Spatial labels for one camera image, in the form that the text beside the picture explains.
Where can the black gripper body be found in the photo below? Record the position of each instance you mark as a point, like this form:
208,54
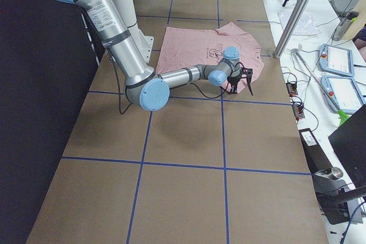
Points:
234,79

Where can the pink Snoopy t-shirt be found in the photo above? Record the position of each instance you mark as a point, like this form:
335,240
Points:
187,47

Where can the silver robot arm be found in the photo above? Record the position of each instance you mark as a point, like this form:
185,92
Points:
116,24

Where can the upper orange terminal board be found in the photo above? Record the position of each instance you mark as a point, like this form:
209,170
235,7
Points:
292,89

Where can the orange terminal board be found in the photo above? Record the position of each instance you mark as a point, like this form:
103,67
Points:
298,110
292,89

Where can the lower orange terminal board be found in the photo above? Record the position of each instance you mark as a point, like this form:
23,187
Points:
298,110

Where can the clear plastic bag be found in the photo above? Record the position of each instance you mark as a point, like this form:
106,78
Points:
305,26

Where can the upper teach pendant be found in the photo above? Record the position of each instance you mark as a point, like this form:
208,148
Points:
336,60

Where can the teach pendant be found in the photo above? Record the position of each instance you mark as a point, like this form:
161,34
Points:
345,92
336,60

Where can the lower teach pendant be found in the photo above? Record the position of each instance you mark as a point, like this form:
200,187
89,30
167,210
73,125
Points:
345,92

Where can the black box with label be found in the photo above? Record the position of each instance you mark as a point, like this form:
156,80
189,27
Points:
314,154

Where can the black monitor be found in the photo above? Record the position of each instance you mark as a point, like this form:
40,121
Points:
348,143

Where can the grey water bottle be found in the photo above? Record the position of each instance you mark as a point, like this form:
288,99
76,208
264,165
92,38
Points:
344,25

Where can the black clamp with metal cylinder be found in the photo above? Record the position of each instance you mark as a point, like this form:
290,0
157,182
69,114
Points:
338,202

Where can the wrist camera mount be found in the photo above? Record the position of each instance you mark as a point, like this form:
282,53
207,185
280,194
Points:
246,74

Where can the aluminium frame post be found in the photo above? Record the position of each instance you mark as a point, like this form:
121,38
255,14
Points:
289,29

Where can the metal rod green handle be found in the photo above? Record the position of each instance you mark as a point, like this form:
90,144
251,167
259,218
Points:
342,115

